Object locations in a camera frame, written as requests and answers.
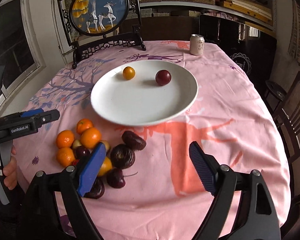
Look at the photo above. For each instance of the yellow orange round fruit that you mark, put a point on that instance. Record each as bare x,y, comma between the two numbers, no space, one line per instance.
105,167

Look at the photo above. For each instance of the dark red plum on plate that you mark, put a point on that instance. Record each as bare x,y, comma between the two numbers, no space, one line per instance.
163,77

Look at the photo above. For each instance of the dark purple front fruit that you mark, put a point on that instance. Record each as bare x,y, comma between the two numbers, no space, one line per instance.
97,190

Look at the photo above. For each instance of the white oval plate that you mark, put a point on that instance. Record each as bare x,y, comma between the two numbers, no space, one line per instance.
141,101

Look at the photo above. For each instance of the red cherry tomato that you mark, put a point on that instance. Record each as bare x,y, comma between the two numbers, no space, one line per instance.
75,162

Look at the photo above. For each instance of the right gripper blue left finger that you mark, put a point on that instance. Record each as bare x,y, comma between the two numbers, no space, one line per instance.
90,169

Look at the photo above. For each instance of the person's left hand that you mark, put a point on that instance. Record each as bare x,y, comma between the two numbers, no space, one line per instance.
10,171

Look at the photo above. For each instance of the smooth orange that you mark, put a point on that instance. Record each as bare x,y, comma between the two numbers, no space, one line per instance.
90,138

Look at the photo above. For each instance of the wrinkled dark passion fruit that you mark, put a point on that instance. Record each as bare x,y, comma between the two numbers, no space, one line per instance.
133,141

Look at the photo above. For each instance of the large mandarin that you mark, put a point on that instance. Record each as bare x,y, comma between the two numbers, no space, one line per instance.
65,139

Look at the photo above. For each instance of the round dark passion fruit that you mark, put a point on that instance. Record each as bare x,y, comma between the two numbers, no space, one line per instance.
122,156

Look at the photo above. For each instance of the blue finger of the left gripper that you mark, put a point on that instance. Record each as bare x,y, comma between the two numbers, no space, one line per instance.
44,117
31,112

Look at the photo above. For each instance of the dark cherry with stem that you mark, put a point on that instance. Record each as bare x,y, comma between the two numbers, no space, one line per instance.
116,179

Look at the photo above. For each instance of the yellow cherry tomato on plate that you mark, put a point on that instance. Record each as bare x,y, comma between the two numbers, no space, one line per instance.
128,73

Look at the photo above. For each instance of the dark wooden chair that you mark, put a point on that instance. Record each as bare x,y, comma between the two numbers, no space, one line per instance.
288,112

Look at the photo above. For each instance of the brown longan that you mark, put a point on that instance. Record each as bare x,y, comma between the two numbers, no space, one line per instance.
76,144
106,144

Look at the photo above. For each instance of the mandarin with green stem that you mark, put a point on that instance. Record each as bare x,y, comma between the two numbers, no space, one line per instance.
83,125

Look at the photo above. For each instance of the pink printed tablecloth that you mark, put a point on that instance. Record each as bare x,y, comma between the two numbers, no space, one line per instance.
163,197

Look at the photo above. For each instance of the window with white frame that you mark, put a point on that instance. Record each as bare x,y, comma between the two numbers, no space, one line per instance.
19,48

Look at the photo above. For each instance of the round dark stool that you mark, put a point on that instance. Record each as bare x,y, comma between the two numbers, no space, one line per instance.
274,95

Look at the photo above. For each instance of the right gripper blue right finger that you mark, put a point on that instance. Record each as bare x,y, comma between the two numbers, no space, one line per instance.
204,167

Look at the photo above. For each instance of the white drink can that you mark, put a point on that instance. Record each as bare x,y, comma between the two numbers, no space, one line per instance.
197,44

